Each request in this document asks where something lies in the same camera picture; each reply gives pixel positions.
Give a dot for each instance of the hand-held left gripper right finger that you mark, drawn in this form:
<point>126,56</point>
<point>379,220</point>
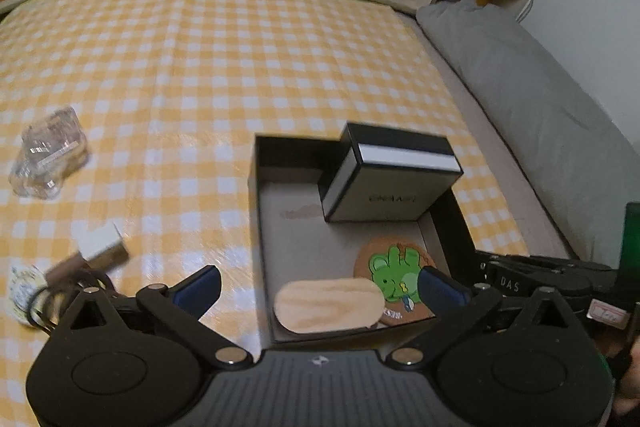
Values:
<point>442,293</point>

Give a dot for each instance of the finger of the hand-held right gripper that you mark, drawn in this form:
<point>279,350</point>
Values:
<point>555,274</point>

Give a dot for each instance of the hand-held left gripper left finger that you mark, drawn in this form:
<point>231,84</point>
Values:
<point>199,292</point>

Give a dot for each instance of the round cork coaster green frog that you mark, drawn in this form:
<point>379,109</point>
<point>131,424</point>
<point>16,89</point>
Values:
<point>395,272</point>

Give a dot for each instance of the small white wooden block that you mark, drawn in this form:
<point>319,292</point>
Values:
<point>102,243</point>

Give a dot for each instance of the white gift box black trim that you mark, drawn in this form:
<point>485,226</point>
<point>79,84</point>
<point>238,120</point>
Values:
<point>395,187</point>

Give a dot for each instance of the oval wooden block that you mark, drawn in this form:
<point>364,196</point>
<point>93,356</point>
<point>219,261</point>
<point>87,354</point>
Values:
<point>325,304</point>

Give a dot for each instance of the black cardboard box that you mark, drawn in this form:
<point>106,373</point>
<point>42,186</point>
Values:
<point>310,247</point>

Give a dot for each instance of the brown hair claw clip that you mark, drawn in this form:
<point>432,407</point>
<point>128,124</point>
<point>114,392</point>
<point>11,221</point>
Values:
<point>65,274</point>

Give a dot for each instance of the clear plastic case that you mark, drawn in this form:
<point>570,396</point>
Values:
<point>47,152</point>

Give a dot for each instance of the grey pillow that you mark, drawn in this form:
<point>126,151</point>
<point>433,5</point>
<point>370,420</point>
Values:
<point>540,97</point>

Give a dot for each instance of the yellow checkered blanket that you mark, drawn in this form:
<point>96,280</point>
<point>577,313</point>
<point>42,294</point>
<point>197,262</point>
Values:
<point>200,72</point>

